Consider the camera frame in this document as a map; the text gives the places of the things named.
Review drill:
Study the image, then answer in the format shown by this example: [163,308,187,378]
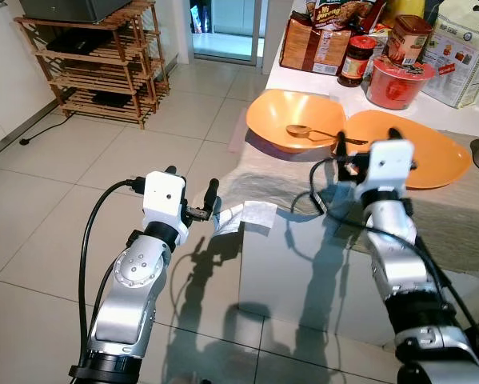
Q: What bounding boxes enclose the gold metal spoon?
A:
[285,124,369,147]

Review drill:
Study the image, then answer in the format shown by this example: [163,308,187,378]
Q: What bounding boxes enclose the red instant noodle bowl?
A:
[365,58,437,110]

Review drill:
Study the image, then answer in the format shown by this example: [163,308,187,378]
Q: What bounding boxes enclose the white paper napkin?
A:
[213,200,278,238]

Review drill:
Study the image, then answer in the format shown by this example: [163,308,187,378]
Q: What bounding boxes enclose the shallow orange plate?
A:
[335,110,473,190]

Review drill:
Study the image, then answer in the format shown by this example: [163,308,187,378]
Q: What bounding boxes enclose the deep orange bowl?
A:
[245,90,348,154]

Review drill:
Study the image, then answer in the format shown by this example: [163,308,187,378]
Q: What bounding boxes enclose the red lidded sauce jar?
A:
[338,35,377,87]

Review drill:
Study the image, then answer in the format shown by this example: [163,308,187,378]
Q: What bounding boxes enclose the brown lidded jar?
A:
[385,14,433,66]

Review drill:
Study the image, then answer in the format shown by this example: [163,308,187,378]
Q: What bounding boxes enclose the beige tablecloth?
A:
[215,132,479,273]

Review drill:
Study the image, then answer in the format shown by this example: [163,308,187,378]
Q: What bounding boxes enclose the brown cereal box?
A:
[280,14,352,77]

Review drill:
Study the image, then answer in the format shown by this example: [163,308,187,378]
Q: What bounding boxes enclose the white printed flour bag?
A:
[419,0,479,109]

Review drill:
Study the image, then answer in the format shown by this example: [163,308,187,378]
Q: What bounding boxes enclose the wooden slatted shelf rack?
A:
[15,0,170,130]

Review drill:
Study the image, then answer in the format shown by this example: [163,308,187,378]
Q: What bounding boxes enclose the white glossy kitchen counter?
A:
[238,56,479,345]

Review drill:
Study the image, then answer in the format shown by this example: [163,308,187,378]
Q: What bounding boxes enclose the yellow bottle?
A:
[395,0,428,23]

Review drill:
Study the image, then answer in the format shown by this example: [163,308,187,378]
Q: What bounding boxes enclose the red brown snack bag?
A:
[305,0,386,33]

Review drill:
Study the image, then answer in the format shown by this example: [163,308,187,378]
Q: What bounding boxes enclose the black flat device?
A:
[46,28,104,55]

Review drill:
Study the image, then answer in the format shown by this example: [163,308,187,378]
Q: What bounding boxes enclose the black appliance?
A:
[19,0,134,23]

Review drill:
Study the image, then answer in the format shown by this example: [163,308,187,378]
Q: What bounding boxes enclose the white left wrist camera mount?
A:
[142,170,190,245]

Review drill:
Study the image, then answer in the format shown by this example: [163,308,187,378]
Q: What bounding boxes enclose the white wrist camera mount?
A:
[355,140,417,202]
[142,170,190,245]

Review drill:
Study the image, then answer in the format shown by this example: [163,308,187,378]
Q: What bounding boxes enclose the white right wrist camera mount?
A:
[355,140,417,202]

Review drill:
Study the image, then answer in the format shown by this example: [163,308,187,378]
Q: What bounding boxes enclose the glass door white frame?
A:
[187,0,265,65]

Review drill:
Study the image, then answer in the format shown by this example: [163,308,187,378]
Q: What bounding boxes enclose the black power cord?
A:
[19,112,68,147]

